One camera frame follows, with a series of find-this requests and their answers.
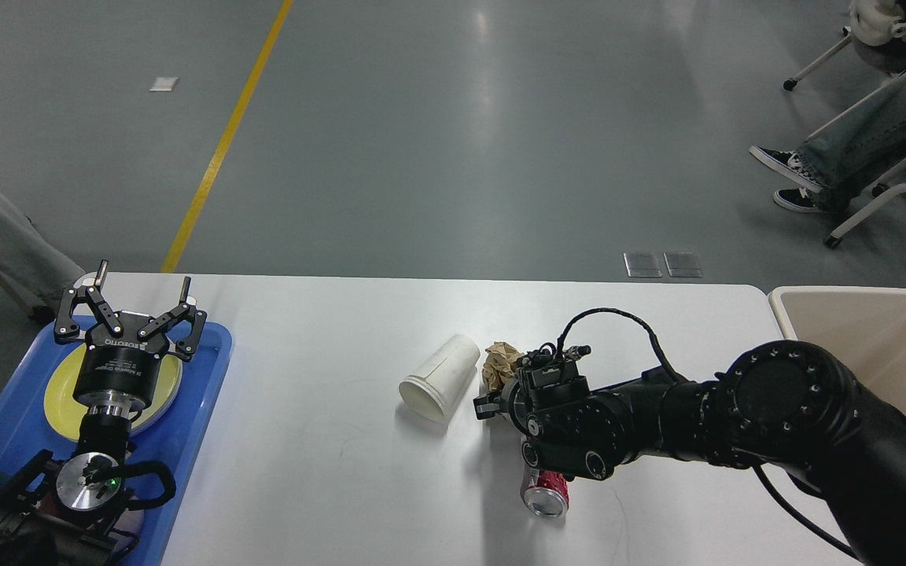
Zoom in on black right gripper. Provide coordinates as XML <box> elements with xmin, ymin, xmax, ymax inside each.
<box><xmin>473</xmin><ymin>377</ymin><xmax>529</xmax><ymax>433</ymax></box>

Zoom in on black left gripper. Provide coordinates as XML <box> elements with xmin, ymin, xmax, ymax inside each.
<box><xmin>53</xmin><ymin>261</ymin><xmax>207</xmax><ymax>413</ymax></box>

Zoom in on brown paper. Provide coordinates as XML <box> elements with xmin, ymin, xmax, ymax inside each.
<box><xmin>481</xmin><ymin>341</ymin><xmax>524</xmax><ymax>394</ymax></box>

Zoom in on white paper cup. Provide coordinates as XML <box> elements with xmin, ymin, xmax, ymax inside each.
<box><xmin>398</xmin><ymin>334</ymin><xmax>481</xmax><ymax>424</ymax></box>

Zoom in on crushed red soda can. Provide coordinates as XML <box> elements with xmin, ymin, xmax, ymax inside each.
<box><xmin>519</xmin><ymin>465</ymin><xmax>569</xmax><ymax>518</ymax></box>

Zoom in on yellow plastic plate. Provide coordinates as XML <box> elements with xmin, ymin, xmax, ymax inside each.
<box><xmin>43</xmin><ymin>345</ymin><xmax>182</xmax><ymax>441</ymax></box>

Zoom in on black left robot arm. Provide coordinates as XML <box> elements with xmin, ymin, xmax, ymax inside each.
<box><xmin>0</xmin><ymin>261</ymin><xmax>208</xmax><ymax>565</ymax></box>

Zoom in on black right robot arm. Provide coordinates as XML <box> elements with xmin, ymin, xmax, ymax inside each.
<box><xmin>473</xmin><ymin>329</ymin><xmax>906</xmax><ymax>565</ymax></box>

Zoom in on pale green plate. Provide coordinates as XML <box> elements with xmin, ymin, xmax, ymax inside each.
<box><xmin>130</xmin><ymin>375</ymin><xmax>181</xmax><ymax>437</ymax></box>

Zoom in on standing person grey trousers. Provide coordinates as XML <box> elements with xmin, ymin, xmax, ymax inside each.
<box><xmin>0</xmin><ymin>167</ymin><xmax>88</xmax><ymax>449</ymax></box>

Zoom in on blue plastic tray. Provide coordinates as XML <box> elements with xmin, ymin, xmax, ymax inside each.
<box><xmin>0</xmin><ymin>322</ymin><xmax>233</xmax><ymax>565</ymax></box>

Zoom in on floor socket plate left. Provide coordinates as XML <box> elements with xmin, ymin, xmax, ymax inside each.
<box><xmin>623</xmin><ymin>253</ymin><xmax>664</xmax><ymax>278</ymax></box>

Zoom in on floor socket plate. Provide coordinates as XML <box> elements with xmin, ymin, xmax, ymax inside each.
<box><xmin>664</xmin><ymin>252</ymin><xmax>704</xmax><ymax>278</ymax></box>
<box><xmin>623</xmin><ymin>253</ymin><xmax>664</xmax><ymax>278</ymax></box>

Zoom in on floor socket plate right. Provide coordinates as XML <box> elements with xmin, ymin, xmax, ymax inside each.
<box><xmin>664</xmin><ymin>252</ymin><xmax>704</xmax><ymax>278</ymax></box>

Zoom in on beige plastic bin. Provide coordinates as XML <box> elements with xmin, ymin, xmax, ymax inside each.
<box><xmin>768</xmin><ymin>286</ymin><xmax>906</xmax><ymax>416</ymax></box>

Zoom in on seated person in jeans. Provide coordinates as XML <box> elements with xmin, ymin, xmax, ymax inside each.
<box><xmin>749</xmin><ymin>74</ymin><xmax>906</xmax><ymax>214</ymax></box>

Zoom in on white office chair with jacket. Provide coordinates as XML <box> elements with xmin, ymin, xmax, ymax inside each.
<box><xmin>783</xmin><ymin>1</ymin><xmax>906</xmax><ymax>92</ymax></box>

